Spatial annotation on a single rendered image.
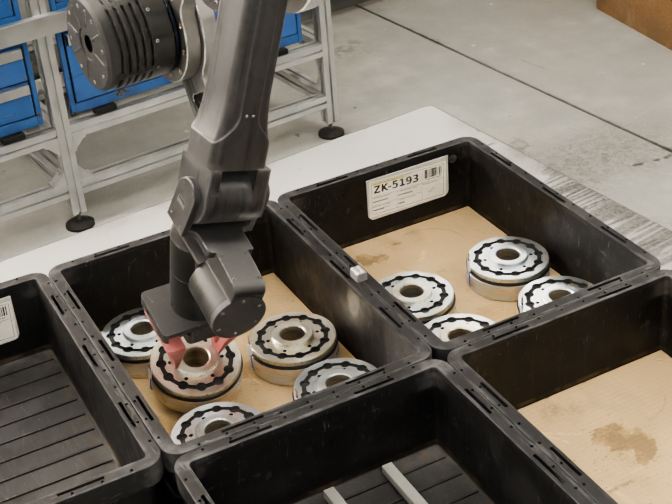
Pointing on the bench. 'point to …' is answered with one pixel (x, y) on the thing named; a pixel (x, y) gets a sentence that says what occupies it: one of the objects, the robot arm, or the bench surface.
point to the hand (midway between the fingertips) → (195, 352)
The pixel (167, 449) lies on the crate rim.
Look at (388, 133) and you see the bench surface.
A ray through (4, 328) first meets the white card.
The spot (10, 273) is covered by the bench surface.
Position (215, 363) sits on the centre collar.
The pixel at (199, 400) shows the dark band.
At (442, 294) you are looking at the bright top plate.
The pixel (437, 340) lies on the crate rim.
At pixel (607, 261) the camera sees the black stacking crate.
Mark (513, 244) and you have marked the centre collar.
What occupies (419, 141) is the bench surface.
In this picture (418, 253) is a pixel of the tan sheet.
